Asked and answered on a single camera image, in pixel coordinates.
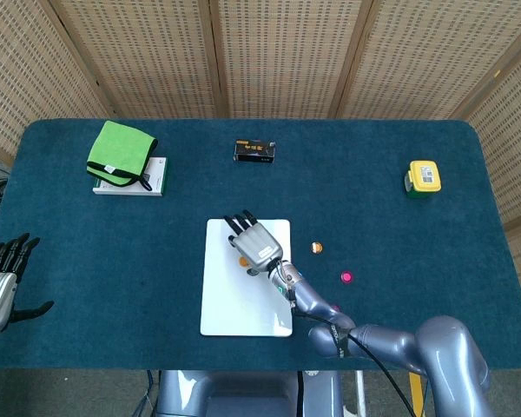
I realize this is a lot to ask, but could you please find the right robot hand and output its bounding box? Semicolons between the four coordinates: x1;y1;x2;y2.
223;209;284;277

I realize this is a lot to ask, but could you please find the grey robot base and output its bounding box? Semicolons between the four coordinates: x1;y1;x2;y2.
155;368;344;417

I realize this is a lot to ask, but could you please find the white magnetic board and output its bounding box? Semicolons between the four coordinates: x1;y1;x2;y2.
199;218;293;338

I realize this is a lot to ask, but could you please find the black cardboard box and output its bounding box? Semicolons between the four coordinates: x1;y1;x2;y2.
233;138;276;165

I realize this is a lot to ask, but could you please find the blue table cover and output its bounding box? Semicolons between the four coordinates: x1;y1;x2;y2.
0;117;521;373

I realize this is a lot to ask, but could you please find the white and green box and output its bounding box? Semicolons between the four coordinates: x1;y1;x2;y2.
92;156;168;197

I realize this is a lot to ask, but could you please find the green microfiber towel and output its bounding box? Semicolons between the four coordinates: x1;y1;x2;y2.
85;120;159;192

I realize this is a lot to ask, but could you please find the green jar with yellow lid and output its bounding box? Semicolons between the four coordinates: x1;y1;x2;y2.
402;160;443;200

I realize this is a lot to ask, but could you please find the woven folding screen panel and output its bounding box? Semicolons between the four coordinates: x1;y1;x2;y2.
47;0;227;121
462;47;521;305
0;0;114;157
208;0;377;121
333;0;521;122

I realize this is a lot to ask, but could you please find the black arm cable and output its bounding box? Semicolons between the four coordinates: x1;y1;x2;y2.
286;260;418;417

